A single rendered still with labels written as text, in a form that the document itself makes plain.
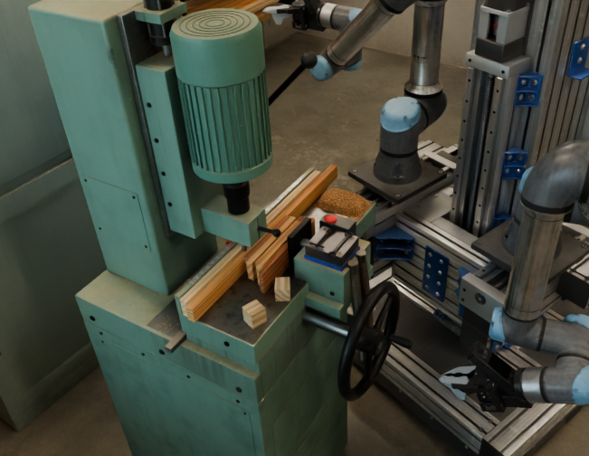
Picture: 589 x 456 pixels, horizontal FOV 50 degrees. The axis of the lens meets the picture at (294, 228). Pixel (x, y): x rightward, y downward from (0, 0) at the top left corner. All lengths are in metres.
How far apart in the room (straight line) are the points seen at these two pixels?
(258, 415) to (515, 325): 0.62
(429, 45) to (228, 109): 0.86
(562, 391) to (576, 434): 1.04
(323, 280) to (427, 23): 0.83
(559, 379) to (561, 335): 0.10
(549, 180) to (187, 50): 0.70
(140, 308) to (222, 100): 0.65
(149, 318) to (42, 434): 1.02
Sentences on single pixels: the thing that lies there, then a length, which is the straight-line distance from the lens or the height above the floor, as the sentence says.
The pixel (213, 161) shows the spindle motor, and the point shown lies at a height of 1.25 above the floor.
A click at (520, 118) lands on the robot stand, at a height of 1.08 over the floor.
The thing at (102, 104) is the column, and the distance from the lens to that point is 1.42.
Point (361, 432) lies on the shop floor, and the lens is 2.33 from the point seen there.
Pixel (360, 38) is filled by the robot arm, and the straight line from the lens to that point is 1.90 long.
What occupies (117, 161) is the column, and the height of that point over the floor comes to 1.19.
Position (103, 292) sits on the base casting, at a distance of 1.74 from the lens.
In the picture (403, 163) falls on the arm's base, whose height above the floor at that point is 0.89.
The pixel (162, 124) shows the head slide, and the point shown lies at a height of 1.30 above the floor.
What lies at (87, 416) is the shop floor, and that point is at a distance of 2.54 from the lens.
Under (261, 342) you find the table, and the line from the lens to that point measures 1.41.
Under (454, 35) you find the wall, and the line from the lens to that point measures 4.76.
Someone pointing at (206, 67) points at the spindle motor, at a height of 1.46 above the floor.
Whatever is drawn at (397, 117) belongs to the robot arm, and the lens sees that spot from 1.90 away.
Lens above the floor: 1.92
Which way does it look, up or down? 37 degrees down
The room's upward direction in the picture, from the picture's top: 4 degrees counter-clockwise
